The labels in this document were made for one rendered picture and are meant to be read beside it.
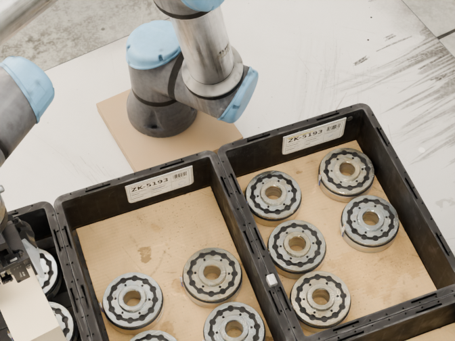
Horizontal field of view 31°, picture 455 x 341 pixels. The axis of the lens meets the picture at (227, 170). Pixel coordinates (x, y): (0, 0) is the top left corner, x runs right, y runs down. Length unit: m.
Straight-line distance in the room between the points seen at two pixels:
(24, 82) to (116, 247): 0.60
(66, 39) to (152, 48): 1.35
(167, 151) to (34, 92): 0.78
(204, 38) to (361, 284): 0.51
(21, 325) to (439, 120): 1.04
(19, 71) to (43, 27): 2.01
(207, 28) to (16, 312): 0.53
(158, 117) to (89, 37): 1.24
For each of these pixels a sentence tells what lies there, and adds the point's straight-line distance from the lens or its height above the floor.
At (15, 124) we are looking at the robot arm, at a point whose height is 1.41.
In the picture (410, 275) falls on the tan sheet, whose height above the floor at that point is 0.83.
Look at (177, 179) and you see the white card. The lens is 1.51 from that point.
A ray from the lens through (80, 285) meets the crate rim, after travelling 1.38.
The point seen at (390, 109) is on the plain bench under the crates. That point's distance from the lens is 1.85.
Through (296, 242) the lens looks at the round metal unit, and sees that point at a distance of 1.50.
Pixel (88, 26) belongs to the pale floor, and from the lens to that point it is 2.96.
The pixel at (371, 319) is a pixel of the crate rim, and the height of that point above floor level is 0.93.
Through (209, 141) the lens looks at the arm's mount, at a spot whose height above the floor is 0.73.
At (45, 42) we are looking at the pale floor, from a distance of 2.94.
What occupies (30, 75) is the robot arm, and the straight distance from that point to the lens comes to 0.99.
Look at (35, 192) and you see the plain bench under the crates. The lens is 1.76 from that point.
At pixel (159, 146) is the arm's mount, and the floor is 0.73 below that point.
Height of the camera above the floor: 2.17
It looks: 58 degrees down
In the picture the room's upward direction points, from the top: 2 degrees counter-clockwise
